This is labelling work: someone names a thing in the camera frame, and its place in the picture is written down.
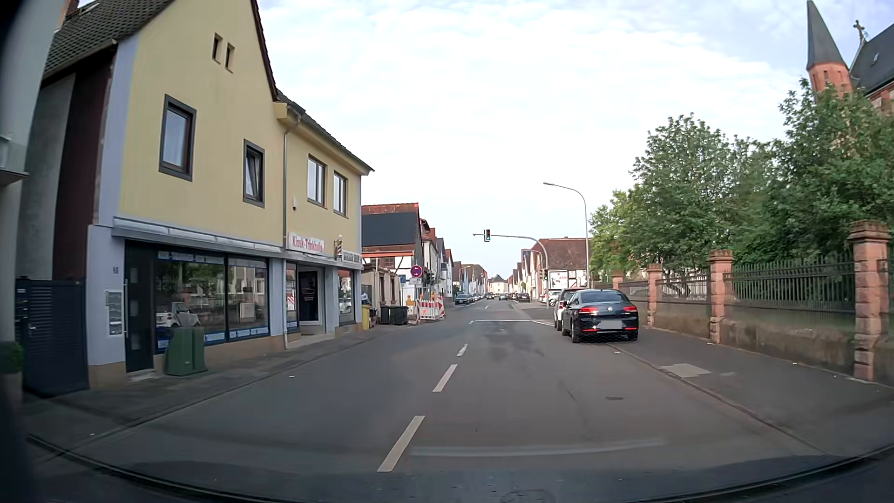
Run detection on grey asphalt road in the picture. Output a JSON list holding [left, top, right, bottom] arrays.
[[73, 299, 835, 483]]

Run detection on row of houses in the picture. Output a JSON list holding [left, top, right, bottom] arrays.
[[419, 218, 490, 301]]

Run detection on road markings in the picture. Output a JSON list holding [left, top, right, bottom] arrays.
[[377, 300, 666, 473]]

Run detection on yellow building with shop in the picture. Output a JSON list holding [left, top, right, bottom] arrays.
[[15, 0, 374, 391]]

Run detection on car's own bonnet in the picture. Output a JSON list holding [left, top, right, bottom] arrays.
[[28, 435, 894, 503]]

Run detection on white house with brown roof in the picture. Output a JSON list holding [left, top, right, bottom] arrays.
[[508, 238, 589, 300]]

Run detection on queue of distant cars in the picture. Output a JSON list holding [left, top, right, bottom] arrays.
[[454, 291, 532, 306]]

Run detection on grey asphalt pavement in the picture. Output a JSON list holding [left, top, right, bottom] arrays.
[[606, 327, 894, 456]]

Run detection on red brick church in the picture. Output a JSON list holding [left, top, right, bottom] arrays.
[[806, 0, 894, 113]]

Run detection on dark metal gate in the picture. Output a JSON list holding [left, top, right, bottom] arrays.
[[14, 277, 90, 398]]

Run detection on grey building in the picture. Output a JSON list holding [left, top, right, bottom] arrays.
[[0, 0, 67, 413]]

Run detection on row of green trees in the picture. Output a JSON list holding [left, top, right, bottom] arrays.
[[589, 78, 894, 280]]

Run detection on white parked car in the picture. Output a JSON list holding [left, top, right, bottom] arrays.
[[553, 287, 584, 331]]

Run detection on black saloon car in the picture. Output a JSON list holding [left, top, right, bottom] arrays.
[[561, 288, 640, 344]]

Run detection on curved grey lamp post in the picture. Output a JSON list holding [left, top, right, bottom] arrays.
[[543, 182, 592, 289]]

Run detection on grey paved pavement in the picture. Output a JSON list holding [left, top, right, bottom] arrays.
[[21, 323, 420, 451]]

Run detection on green street cabinet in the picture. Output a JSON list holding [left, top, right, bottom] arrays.
[[164, 326, 208, 377]]

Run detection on stone pillar iron fence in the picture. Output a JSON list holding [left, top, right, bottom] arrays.
[[612, 221, 894, 384]]

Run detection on house with dark roof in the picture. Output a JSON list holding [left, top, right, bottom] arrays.
[[361, 203, 426, 308]]

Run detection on round no-parking road sign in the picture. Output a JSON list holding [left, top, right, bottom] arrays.
[[409, 264, 425, 324]]

